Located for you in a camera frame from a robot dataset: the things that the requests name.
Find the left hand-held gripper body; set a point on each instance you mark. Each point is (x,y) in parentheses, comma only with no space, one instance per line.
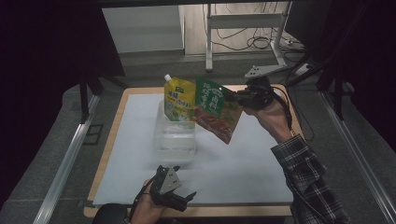
(169,183)

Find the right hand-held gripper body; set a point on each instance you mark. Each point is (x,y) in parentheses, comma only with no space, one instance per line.
(258,93)

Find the green and red seasoning packet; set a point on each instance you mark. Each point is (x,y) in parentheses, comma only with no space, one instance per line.
(214,109)

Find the clear plastic container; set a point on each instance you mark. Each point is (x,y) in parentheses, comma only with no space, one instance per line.
(174,140)

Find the yellow spout pouch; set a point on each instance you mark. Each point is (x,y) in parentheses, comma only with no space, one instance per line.
(179,99)

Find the person's right hand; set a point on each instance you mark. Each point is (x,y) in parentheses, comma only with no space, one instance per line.
(275,121)

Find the person's left hand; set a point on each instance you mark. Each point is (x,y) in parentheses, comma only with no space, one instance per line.
(146,208)

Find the white power strip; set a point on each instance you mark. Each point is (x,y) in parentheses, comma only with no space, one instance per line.
(302,70)

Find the person's dark leg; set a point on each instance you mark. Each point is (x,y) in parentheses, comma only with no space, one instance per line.
(110,214)

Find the black stand leg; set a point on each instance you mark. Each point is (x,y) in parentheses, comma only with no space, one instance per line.
(84,99)
(338,99)

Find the white panel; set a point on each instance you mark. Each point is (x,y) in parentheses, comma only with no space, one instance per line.
(143,28)

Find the white metal desk frame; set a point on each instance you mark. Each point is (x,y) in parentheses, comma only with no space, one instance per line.
(246,21)

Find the aluminium rail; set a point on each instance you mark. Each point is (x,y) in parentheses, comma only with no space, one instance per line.
(67,161)
(358,155)

